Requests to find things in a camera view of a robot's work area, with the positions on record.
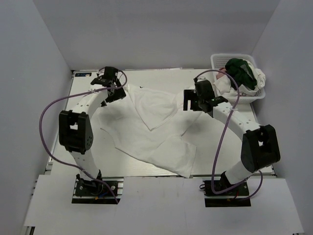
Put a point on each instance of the dark green t shirt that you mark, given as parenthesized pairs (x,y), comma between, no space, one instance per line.
(241,72)

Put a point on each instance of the pink t shirt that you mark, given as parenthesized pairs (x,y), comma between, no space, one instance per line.
(221,73)

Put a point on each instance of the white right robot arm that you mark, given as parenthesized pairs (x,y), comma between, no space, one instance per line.
(260,147)

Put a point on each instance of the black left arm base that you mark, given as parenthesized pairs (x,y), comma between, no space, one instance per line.
(91,192)

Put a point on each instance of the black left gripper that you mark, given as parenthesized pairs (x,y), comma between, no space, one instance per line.
(120,93)

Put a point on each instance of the white plastic laundry basket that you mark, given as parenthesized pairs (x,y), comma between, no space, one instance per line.
(219,61)

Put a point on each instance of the white printed t shirt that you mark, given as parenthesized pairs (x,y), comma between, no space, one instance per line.
(227,86)

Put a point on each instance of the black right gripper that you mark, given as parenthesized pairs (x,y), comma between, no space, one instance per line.
(189,95)

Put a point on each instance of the blue label sticker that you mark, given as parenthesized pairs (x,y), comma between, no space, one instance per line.
(83,74)

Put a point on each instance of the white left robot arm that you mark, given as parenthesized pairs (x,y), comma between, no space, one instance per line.
(75,131)

